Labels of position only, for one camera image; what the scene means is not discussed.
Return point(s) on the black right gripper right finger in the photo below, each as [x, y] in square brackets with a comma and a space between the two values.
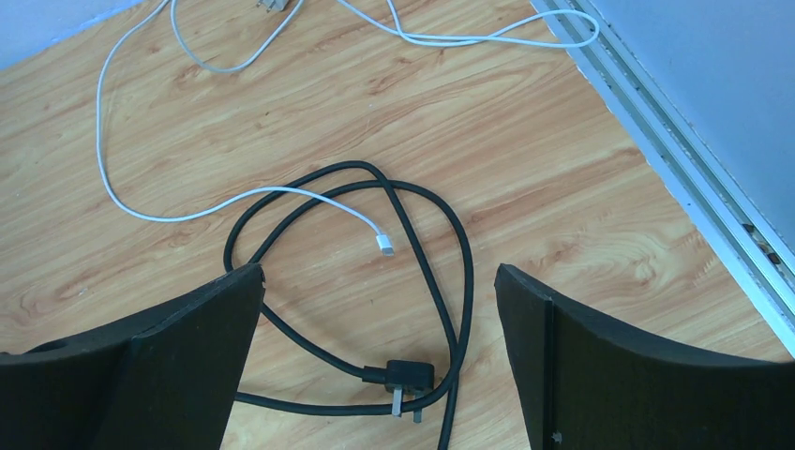
[586, 380]

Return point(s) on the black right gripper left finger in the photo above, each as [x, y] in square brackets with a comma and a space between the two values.
[162, 378]

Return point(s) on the white round plug adapter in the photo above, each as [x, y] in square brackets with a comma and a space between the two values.
[272, 5]

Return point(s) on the aluminium frame rail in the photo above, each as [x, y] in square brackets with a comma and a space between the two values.
[745, 242]

